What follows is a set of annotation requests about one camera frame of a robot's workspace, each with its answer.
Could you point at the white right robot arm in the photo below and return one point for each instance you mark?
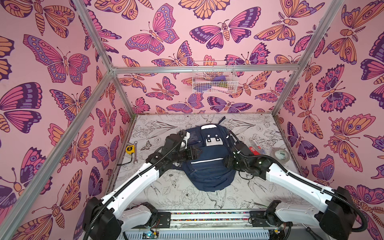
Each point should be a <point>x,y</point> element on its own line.
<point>334,212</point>

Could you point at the clear packing tape roll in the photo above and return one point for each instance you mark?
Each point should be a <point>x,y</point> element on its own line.
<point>281,155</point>

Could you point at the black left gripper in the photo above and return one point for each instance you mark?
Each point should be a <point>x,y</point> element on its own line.
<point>193,155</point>

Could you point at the red paper pack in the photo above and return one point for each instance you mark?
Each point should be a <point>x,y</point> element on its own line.
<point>254,151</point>

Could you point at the yellow tape measure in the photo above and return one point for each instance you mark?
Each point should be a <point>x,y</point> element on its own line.
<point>130,149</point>

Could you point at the black handled screwdriver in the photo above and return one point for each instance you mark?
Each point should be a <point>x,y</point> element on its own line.
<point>312,233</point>

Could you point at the navy blue student backpack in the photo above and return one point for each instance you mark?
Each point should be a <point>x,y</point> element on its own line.
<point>208,172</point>

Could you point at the clear plastic stationery case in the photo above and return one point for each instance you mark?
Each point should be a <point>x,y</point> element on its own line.
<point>260,146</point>

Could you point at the white wire basket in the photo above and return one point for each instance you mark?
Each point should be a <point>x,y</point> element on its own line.
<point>210,78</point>

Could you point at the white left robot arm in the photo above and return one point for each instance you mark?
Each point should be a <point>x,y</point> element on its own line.
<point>109,217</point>

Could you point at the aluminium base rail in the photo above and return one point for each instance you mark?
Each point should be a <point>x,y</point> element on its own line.
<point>220,225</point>

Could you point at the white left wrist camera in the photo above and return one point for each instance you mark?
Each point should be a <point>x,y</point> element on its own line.
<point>186,136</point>

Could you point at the green circuit board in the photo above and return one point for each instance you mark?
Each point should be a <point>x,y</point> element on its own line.
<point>148,235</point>

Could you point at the silver wrench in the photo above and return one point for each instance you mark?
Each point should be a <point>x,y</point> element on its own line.
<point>135,159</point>

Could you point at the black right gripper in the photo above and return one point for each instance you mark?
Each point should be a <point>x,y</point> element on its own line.
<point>229,161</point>

